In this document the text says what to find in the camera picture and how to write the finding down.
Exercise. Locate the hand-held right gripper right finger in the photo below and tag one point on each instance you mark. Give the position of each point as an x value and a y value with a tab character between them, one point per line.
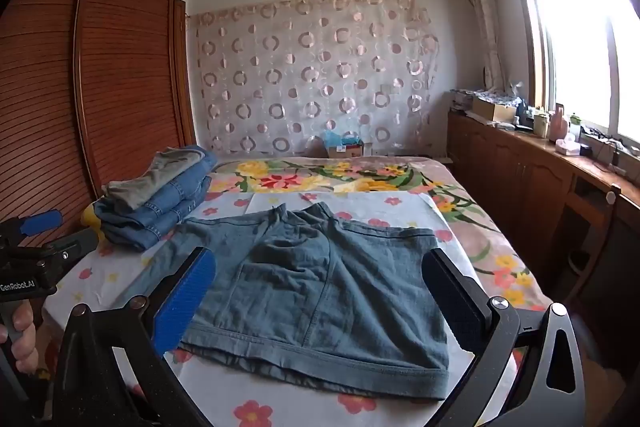
452	299

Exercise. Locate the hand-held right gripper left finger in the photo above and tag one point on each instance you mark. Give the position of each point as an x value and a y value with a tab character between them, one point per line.
186	299

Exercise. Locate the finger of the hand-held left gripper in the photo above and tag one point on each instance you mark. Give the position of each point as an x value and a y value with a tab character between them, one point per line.
42	223
75	243

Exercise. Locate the teal short pants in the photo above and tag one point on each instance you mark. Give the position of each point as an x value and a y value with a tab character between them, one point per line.
310	272

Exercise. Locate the folded grey-green pants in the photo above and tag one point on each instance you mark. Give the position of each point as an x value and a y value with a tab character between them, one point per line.
150	179

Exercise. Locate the person's left hand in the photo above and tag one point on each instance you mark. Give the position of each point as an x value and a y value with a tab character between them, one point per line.
24	347

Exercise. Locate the floral yellow pillow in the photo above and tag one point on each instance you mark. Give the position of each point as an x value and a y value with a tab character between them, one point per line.
480	227

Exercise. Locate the folded blue denim jeans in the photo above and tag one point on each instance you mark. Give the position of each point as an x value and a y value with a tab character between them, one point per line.
150	219

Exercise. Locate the long wooden cabinet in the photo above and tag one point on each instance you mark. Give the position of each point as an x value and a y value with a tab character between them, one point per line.
525	177

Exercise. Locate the strawberry print bed sheet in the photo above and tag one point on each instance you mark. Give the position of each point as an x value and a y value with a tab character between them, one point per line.
280	407

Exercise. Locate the small cardboard box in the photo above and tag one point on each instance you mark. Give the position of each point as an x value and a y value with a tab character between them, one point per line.
345	152

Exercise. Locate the brown louvered wooden wardrobe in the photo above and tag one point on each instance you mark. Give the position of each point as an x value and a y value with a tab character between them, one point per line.
120	57

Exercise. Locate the pink tissue box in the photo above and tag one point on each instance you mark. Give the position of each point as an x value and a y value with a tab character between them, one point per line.
567	148

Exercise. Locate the open cardboard box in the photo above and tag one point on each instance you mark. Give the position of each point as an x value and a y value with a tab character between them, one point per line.
495	109

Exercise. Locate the white jar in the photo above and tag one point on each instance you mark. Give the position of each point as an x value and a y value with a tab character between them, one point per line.
541	125

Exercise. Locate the blue plastic bag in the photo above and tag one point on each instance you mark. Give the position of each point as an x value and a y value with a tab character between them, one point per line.
337	138

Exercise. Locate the pink bottle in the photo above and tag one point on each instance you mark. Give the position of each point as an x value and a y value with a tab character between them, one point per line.
559	124

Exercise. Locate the circle patterned sheer curtain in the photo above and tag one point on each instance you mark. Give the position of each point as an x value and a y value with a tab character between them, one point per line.
310	77

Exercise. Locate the white bundled window curtain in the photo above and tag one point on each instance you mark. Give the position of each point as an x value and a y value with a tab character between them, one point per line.
482	17

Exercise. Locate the wooden framed window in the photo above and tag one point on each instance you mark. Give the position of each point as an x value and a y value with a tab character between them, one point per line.
575	17

